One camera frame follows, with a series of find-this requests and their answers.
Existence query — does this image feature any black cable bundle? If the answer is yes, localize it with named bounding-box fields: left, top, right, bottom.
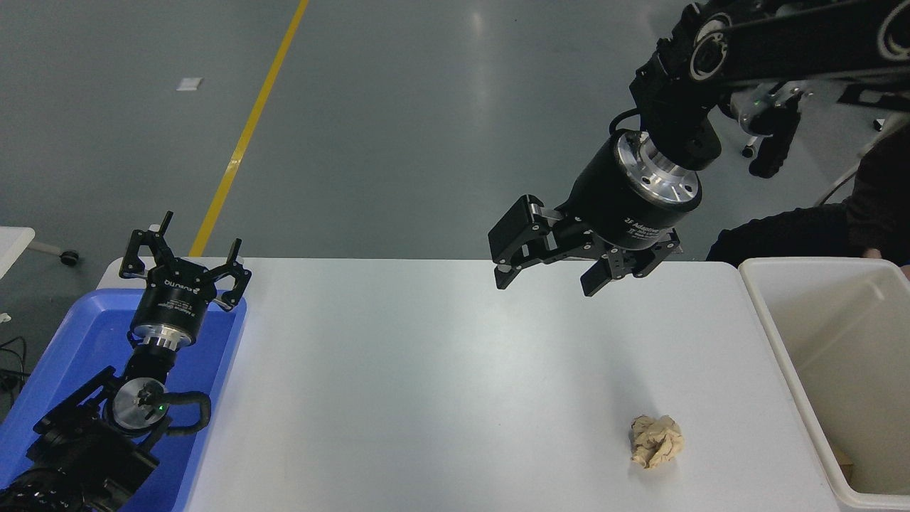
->
left=0, top=336, right=29, bottom=399

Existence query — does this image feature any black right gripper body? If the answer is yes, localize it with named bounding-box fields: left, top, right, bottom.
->
left=558, top=137, right=697, bottom=279

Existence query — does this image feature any large pale plastic bin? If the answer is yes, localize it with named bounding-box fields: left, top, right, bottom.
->
left=738, top=257, right=910, bottom=512

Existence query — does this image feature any white side table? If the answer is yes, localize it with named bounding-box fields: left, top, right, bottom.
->
left=0, top=226, right=80, bottom=282

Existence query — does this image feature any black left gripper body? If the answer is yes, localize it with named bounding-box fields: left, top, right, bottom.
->
left=130, top=257, right=218, bottom=341

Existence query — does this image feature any blue plastic tray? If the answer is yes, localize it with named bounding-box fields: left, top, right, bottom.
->
left=0, top=288, right=248, bottom=512

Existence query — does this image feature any white wheeled chair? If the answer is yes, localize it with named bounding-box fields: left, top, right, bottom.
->
left=742, top=114, right=894, bottom=208

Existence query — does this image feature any tan paper ball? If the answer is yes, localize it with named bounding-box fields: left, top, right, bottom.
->
left=630, top=415, right=686, bottom=471

